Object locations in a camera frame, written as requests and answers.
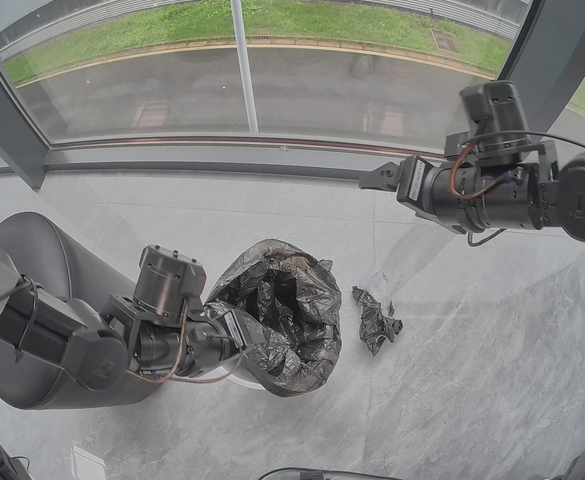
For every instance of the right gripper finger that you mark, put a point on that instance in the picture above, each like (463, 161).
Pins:
(387, 178)

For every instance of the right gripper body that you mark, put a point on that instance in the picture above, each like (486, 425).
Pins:
(437, 193)

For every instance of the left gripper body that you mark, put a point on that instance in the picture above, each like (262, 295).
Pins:
(252, 338)

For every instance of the black plastic bag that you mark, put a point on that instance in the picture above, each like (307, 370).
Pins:
(297, 318)

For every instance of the black plastic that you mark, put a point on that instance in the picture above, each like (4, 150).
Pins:
(375, 323)

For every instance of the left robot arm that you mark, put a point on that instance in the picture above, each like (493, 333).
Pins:
(72, 338)

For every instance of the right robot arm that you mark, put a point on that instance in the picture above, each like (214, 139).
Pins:
(582, 198)

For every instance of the white trash bin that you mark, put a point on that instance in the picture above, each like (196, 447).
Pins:
(245, 380)

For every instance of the window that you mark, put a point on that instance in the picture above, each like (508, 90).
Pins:
(347, 98)

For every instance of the dark grey round chair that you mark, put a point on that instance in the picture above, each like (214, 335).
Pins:
(87, 263)

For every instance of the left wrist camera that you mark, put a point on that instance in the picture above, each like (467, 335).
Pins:
(197, 280)

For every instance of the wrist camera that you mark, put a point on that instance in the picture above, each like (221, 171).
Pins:
(197, 280)
(475, 103)

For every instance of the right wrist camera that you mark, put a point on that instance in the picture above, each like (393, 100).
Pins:
(475, 103)

